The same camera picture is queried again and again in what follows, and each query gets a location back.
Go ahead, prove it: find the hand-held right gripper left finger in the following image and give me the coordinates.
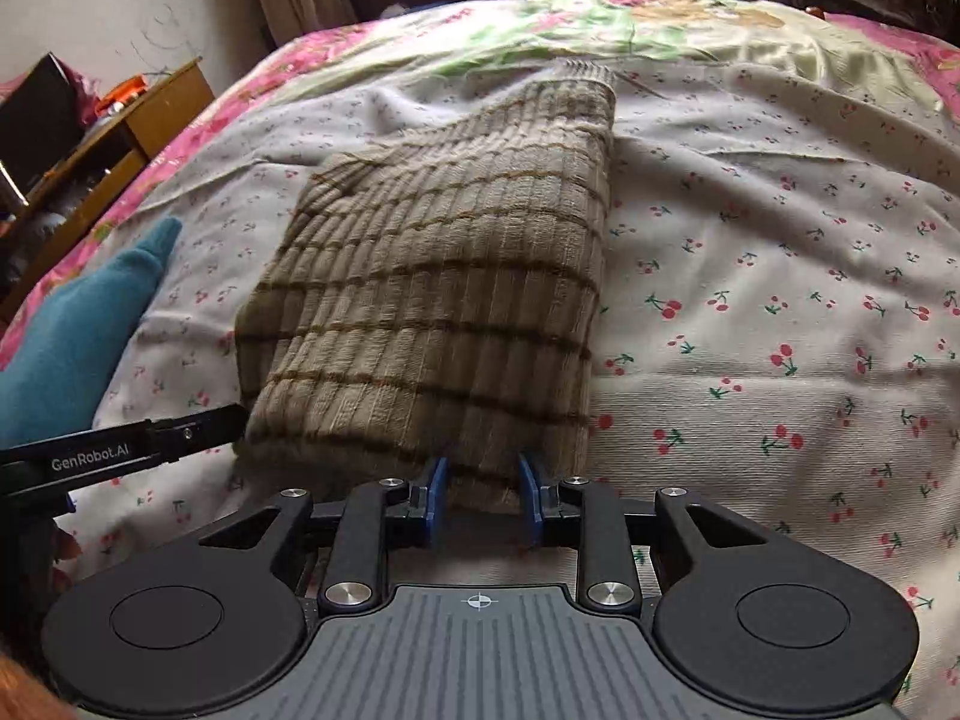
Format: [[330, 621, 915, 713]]
[[198, 456, 452, 614]]

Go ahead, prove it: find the wooden side cabinet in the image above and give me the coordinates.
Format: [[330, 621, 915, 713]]
[[0, 56, 218, 325]]

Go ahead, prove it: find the beige striped ribbed sweater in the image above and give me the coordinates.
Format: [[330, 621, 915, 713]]
[[233, 60, 618, 517]]

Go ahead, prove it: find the pink floral quilt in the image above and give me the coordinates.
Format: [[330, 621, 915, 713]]
[[0, 0, 960, 368]]

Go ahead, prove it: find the orange snack packet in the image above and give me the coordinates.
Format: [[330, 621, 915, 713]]
[[100, 75, 149, 110]]

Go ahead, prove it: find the teal knitted sweater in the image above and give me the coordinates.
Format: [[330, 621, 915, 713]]
[[0, 216, 184, 452]]

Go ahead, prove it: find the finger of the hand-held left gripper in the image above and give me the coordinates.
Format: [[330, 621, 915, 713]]
[[146, 403, 250, 462]]

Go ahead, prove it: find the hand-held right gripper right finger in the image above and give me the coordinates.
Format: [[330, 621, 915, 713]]
[[516, 453, 785, 610]]

